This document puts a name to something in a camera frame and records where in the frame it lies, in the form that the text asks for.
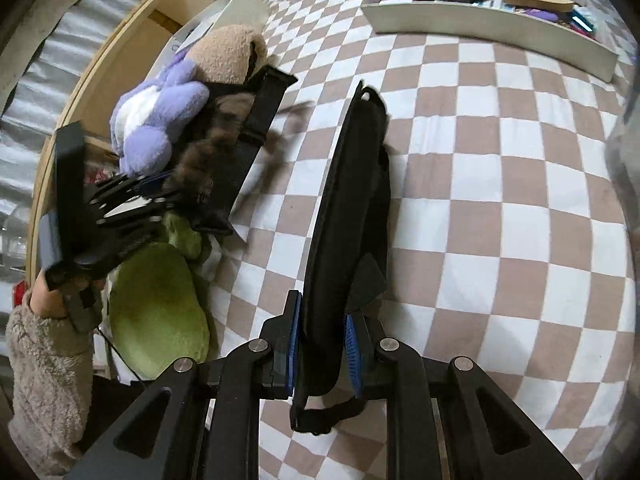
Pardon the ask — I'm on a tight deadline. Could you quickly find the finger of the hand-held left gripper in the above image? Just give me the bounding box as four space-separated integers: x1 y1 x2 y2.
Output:
75 202 168 277
87 172 173 213

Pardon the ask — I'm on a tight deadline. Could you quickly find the checkered blanket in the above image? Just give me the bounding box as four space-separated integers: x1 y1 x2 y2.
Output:
200 0 636 480

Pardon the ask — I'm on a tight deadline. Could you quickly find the black strap bag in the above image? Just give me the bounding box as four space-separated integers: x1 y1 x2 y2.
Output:
190 65 298 236

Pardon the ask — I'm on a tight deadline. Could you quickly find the brown furry plush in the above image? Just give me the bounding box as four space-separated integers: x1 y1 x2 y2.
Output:
167 95 256 206

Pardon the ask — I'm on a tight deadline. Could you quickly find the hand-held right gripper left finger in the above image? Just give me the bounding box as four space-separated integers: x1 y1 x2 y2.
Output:
65 291 302 480

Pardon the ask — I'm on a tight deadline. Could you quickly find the black cable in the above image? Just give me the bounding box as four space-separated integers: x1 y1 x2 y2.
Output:
100 325 146 386

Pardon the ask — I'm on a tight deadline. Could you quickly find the purple plush toy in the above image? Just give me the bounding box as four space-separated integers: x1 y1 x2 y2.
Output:
109 57 211 178

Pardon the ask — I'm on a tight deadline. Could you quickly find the grey tray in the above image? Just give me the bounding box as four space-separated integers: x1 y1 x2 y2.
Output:
360 0 621 83

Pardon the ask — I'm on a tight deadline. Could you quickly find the green plush toy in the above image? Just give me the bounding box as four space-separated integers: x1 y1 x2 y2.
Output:
107 210 213 381

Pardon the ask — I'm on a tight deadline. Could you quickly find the black pouch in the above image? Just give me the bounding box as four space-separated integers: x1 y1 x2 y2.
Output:
290 80 391 436

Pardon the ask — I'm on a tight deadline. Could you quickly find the white box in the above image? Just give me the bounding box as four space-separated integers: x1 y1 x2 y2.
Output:
170 0 271 61

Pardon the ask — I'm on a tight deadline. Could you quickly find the person's left forearm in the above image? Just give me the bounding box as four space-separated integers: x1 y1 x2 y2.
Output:
5 280 108 476

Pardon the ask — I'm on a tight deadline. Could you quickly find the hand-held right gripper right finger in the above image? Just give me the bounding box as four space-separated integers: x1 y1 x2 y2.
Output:
345 314 583 480

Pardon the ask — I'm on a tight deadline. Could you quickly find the beige plush toy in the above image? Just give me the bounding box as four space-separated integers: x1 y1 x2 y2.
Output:
187 25 268 86

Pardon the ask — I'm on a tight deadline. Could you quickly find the louvered closet door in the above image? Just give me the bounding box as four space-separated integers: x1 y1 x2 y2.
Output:
0 0 171 221

